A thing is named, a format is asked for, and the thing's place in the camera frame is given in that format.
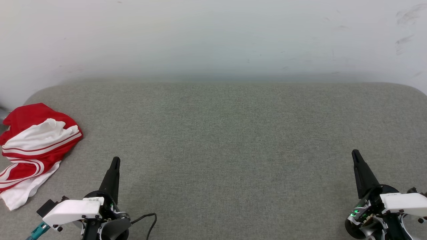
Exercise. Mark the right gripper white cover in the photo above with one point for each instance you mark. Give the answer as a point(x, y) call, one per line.
point(402, 203)

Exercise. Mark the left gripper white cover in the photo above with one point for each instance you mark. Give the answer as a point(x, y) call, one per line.
point(71, 210)

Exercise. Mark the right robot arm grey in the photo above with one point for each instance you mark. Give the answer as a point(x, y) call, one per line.
point(375, 230)

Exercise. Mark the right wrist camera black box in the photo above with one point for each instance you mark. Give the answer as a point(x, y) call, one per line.
point(413, 190)

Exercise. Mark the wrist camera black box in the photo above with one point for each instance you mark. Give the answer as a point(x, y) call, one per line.
point(413, 190)
point(46, 208)

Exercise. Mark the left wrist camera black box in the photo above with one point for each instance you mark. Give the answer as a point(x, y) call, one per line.
point(46, 208)

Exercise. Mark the red and white jersey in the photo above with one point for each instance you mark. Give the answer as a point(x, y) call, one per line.
point(36, 140)

